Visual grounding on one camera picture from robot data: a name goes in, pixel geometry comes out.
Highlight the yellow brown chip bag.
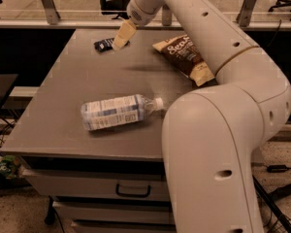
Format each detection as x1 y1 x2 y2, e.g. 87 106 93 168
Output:
152 35 214 86

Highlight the black tripod leg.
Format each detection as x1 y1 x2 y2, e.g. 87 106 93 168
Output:
253 178 291 233

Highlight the clear plastic bottle blue label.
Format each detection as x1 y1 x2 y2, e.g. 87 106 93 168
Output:
81 94 164 131

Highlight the green snack package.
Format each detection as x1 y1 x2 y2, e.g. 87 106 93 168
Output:
0 155 20 179

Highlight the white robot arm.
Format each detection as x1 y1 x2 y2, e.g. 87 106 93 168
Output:
127 0 291 233

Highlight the dark blue rxbar wrapper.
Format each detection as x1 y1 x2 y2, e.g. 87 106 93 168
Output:
93 38 120 53

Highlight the grey drawer cabinet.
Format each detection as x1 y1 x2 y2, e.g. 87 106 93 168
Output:
0 28 265 233

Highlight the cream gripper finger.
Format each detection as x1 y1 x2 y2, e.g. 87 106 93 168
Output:
113 19 137 50

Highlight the black drawer handle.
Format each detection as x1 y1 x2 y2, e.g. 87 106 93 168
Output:
115 183 151 198

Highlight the black power adapter cable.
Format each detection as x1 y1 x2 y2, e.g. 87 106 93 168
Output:
266 143 291 174

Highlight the metal railing frame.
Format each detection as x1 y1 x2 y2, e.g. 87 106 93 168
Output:
0 0 291 30

